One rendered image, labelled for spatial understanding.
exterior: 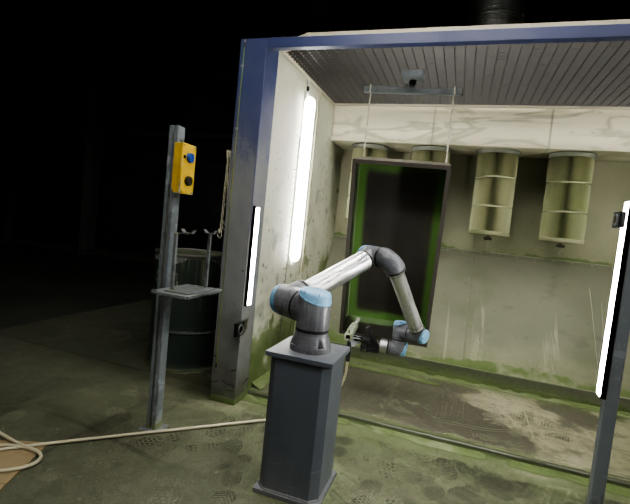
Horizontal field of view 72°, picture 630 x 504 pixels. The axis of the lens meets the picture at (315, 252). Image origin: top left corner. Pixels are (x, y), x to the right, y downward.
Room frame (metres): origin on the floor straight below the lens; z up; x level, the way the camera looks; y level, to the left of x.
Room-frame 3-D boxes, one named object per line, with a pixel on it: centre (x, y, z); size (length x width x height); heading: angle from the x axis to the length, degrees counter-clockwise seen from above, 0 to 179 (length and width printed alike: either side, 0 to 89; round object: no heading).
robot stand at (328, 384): (1.95, -0.02, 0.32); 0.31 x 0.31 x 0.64; 72
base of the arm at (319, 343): (1.95, -0.02, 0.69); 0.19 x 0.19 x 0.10
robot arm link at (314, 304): (1.96, -0.02, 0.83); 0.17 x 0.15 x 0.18; 42
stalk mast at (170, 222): (2.32, 0.79, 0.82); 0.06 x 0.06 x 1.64; 72
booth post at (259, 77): (2.81, 0.47, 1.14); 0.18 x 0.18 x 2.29; 72
